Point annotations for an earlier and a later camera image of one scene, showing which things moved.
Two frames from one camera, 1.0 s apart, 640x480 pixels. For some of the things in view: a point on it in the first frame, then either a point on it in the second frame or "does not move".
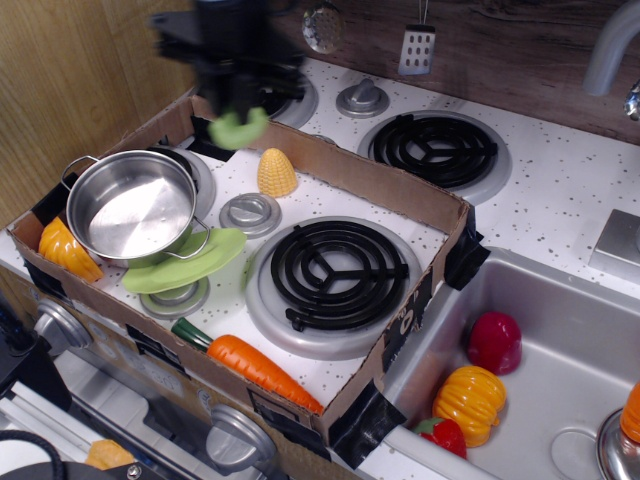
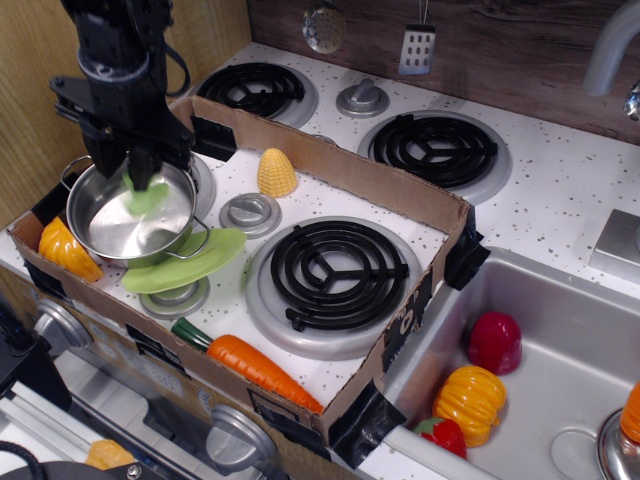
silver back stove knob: (364, 100) does not move
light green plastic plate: (207, 249) does not move
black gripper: (233, 52) -> (123, 106)
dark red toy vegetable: (495, 342) does not move
